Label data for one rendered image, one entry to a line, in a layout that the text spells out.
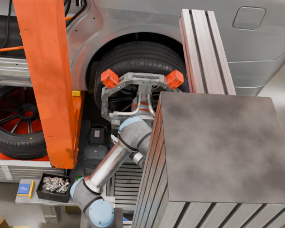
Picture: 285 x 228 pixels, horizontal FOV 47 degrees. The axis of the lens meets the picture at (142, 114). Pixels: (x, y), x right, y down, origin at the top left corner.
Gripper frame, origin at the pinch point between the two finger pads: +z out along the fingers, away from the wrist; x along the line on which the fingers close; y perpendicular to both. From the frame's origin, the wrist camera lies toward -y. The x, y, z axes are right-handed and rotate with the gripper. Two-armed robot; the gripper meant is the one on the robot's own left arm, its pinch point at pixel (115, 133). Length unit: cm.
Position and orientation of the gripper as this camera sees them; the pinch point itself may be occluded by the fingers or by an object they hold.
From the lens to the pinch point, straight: 207.9
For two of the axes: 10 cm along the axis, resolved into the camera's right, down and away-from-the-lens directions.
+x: 7.0, -5.1, 5.0
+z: -7.1, -5.9, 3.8
